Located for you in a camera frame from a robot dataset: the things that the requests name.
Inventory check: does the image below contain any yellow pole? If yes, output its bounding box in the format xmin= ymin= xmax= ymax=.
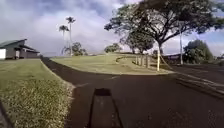
xmin=156 ymin=49 xmax=161 ymax=72

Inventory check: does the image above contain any small dark tree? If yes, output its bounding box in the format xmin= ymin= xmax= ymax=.
xmin=119 ymin=31 xmax=156 ymax=55

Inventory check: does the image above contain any grass lawn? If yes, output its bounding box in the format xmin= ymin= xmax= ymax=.
xmin=0 ymin=58 xmax=76 ymax=128
xmin=49 ymin=52 xmax=176 ymax=76

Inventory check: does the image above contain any tall palm tree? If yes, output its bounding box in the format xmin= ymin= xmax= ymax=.
xmin=65 ymin=15 xmax=77 ymax=57

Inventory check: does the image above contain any grey house with white door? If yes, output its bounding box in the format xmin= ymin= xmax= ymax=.
xmin=0 ymin=38 xmax=41 ymax=61

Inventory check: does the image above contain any utility pole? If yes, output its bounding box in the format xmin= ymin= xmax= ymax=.
xmin=178 ymin=21 xmax=185 ymax=66

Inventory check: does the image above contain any wooden post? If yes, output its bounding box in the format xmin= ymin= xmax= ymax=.
xmin=134 ymin=54 xmax=139 ymax=66
xmin=144 ymin=53 xmax=150 ymax=69
xmin=139 ymin=53 xmax=144 ymax=67

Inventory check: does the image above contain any dark asphalt road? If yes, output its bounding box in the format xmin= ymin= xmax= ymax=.
xmin=39 ymin=56 xmax=224 ymax=128

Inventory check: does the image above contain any short palm tree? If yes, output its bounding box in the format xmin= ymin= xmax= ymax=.
xmin=58 ymin=24 xmax=70 ymax=56

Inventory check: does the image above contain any round green bush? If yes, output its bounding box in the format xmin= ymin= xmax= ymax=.
xmin=182 ymin=39 xmax=215 ymax=65

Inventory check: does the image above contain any large spreading tree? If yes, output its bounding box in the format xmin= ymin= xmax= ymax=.
xmin=103 ymin=0 xmax=224 ymax=56

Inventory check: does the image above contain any distant tree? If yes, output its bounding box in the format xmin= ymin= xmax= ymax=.
xmin=103 ymin=42 xmax=123 ymax=54
xmin=61 ymin=41 xmax=88 ymax=57

